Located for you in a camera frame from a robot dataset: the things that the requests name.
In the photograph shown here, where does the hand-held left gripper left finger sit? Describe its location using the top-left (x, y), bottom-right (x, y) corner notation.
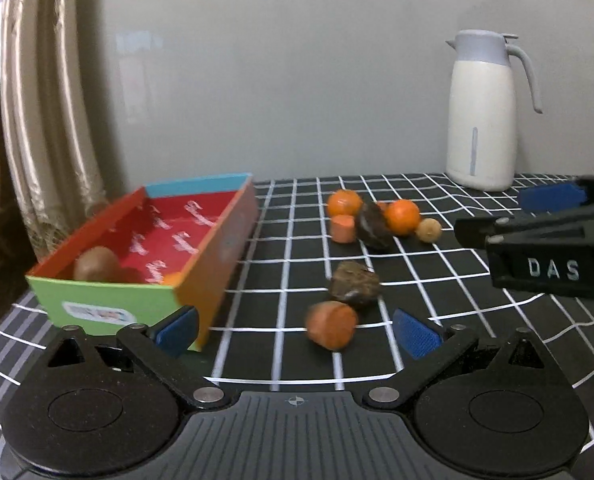
top-left (44, 305), bottom-right (238, 411)

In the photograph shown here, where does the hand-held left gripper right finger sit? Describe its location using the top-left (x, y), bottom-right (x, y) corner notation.
top-left (359, 308), bottom-right (552, 411)

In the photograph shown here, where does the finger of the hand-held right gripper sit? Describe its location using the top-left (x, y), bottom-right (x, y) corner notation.
top-left (518, 167), bottom-right (594, 212)
top-left (453, 209), bottom-right (594, 252)

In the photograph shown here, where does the colourful cardboard box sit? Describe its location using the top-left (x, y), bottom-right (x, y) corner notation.
top-left (26, 172), bottom-right (260, 354)

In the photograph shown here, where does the orange tangerine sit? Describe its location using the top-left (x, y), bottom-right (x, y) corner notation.
top-left (327, 188), bottom-right (364, 220)
top-left (384, 199), bottom-right (422, 236)

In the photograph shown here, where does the dark brown dried fruit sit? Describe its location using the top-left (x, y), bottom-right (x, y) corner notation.
top-left (329, 260), bottom-right (382, 310)
top-left (355, 202), bottom-right (393, 251)

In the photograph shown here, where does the large carrot piece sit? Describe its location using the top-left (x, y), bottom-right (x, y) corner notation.
top-left (305, 300), bottom-right (360, 352)

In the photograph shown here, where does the small carrot piece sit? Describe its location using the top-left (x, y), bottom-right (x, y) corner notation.
top-left (330, 214), bottom-right (356, 244)

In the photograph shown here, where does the small yellow round fruit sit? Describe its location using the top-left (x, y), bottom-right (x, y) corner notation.
top-left (415, 217), bottom-right (442, 244)

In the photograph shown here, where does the black grid tablecloth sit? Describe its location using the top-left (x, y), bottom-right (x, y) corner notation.
top-left (0, 172), bottom-right (594, 480)

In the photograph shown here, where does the white thermos jug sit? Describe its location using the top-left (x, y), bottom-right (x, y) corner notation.
top-left (445, 29), bottom-right (544, 192)

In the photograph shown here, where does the brown kiwi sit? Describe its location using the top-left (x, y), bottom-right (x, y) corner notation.
top-left (73, 246), bottom-right (122, 282)

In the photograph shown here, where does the beige satin curtain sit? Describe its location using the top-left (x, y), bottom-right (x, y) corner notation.
top-left (0, 0), bottom-right (128, 263)

